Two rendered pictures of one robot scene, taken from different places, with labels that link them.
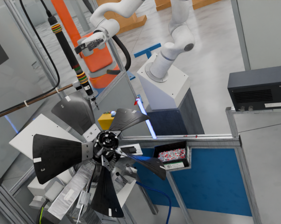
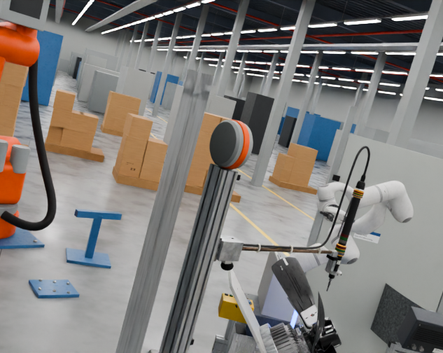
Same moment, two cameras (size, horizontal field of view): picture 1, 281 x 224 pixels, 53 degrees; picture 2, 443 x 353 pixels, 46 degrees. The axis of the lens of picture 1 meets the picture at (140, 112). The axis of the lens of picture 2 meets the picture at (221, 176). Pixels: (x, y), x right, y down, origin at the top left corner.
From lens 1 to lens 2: 201 cm
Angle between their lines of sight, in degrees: 43
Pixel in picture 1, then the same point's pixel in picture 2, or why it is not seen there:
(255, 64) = not seen: hidden behind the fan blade
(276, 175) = not seen: outside the picture
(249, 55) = not seen: hidden behind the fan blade
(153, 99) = (274, 301)
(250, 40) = (311, 275)
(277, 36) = (339, 284)
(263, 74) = not seen: outside the picture
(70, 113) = (290, 280)
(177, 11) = (374, 223)
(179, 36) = (350, 246)
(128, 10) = (365, 203)
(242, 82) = (429, 319)
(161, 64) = (306, 263)
